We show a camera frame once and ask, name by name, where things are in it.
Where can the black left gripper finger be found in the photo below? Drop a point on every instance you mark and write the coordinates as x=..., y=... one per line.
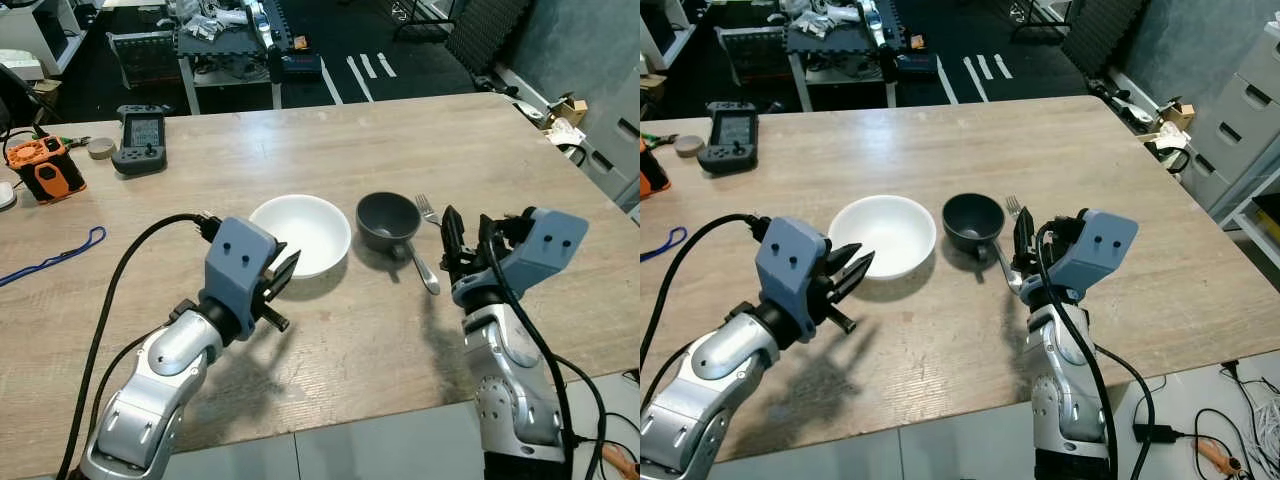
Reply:
x=275, y=266
x=850, y=280
x=836, y=264
x=284, y=280

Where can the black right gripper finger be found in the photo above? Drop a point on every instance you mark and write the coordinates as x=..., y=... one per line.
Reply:
x=453, y=245
x=1024, y=245
x=489, y=238
x=1052, y=240

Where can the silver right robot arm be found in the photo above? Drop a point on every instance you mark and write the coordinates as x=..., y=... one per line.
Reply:
x=1065, y=400
x=510, y=380

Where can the silver metal fork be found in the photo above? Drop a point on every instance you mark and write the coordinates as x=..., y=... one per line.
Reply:
x=426, y=270
x=1010, y=270

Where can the white bowl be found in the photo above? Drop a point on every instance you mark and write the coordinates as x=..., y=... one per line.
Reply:
x=885, y=232
x=305, y=230

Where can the dark grey cup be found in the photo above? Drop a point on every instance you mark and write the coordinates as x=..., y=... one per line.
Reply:
x=388, y=222
x=972, y=220

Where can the small cardboard box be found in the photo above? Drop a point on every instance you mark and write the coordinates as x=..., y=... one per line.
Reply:
x=1180, y=114
x=570, y=108

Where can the black remote controller with screen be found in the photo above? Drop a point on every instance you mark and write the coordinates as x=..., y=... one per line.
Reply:
x=140, y=140
x=728, y=138

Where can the orange and black power tool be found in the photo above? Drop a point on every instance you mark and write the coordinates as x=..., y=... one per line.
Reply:
x=45, y=170
x=652, y=170

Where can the brown tape roll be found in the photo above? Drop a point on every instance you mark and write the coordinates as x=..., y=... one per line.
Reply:
x=688, y=146
x=100, y=148

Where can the black power adapter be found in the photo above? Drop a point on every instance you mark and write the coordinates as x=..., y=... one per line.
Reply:
x=1153, y=433

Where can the white metal shelf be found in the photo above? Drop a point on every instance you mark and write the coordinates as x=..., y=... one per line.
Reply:
x=1250, y=225

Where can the blue tool case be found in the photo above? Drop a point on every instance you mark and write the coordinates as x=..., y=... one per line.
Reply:
x=915, y=66
x=298, y=67

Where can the dark acoustic foam panel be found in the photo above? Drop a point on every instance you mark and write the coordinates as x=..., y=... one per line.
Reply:
x=1100, y=35
x=485, y=35

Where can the black cluttered workbench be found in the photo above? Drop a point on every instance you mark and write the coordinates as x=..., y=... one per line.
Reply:
x=840, y=45
x=230, y=45

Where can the white cabinet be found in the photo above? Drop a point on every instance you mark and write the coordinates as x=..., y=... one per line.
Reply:
x=40, y=35
x=665, y=35

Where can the small white object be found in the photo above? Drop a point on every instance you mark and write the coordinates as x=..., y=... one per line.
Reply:
x=7, y=195

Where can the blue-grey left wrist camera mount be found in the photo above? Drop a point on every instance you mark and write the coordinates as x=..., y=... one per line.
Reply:
x=785, y=270
x=238, y=265

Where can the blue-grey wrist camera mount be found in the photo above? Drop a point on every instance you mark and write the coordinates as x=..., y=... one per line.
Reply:
x=548, y=245
x=785, y=270
x=1100, y=248
x=238, y=265

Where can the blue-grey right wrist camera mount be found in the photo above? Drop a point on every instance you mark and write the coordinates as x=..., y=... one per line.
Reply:
x=1100, y=248
x=548, y=245

